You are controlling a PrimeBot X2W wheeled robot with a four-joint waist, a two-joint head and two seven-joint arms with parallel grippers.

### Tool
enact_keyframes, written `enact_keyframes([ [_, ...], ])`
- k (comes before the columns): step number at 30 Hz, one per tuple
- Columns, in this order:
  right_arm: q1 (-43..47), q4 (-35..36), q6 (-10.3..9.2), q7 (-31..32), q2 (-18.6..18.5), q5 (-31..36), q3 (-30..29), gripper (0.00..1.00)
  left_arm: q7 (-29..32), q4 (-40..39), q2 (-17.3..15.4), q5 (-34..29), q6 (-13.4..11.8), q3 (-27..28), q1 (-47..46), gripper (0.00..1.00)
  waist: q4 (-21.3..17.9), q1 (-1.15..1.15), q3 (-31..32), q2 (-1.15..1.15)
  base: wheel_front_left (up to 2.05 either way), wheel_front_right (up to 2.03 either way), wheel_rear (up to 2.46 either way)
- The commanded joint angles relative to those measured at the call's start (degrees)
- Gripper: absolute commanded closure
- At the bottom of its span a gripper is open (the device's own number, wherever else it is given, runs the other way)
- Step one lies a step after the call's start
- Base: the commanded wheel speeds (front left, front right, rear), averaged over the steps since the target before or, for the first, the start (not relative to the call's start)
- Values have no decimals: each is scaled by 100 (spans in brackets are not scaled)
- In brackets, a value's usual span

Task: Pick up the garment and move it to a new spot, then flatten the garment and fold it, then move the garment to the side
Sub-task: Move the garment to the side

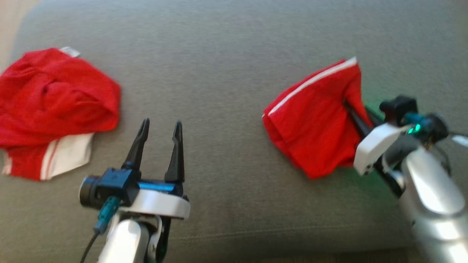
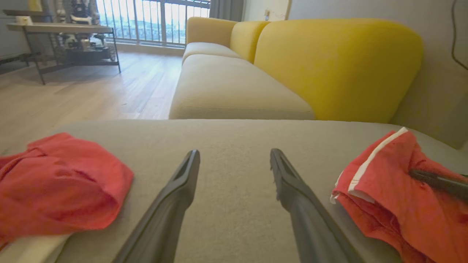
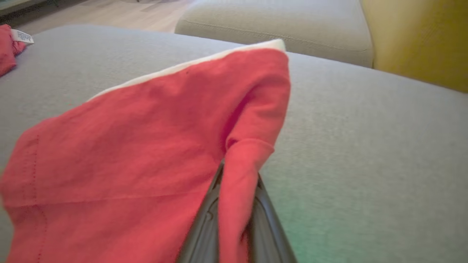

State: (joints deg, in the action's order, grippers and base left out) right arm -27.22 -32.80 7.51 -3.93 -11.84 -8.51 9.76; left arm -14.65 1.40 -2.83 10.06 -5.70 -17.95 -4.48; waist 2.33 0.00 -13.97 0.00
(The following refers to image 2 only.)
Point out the large grey sofa seat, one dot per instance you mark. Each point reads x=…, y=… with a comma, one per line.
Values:
x=234, y=138

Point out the metal frame table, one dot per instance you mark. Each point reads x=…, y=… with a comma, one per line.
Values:
x=62, y=28

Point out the red basketball jersey white sleeves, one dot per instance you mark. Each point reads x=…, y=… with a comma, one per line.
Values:
x=58, y=186

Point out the wall socket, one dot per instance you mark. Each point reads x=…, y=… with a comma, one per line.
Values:
x=267, y=15

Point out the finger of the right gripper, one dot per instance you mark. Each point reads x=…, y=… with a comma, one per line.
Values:
x=446, y=184

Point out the window railing bars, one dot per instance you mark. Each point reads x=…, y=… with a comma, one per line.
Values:
x=161, y=22

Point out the equipment under table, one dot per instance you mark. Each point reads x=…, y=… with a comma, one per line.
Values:
x=84, y=45

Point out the red shorts white stripe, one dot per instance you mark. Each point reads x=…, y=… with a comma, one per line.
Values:
x=402, y=219

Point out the grey sofa seat cushion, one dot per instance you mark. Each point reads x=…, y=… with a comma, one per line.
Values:
x=208, y=49
x=226, y=87

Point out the white cup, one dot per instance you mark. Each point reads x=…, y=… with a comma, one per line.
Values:
x=23, y=20

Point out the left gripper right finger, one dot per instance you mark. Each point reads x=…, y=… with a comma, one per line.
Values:
x=314, y=233

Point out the yellow sofa armrest cushion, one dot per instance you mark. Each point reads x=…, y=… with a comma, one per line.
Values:
x=208, y=31

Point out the yellow sofa back cushion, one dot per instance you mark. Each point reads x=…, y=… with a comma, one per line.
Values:
x=246, y=40
x=336, y=69

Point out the grey curtain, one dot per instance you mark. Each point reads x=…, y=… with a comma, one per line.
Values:
x=226, y=9

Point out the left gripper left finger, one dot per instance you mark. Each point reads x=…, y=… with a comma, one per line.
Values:
x=161, y=226

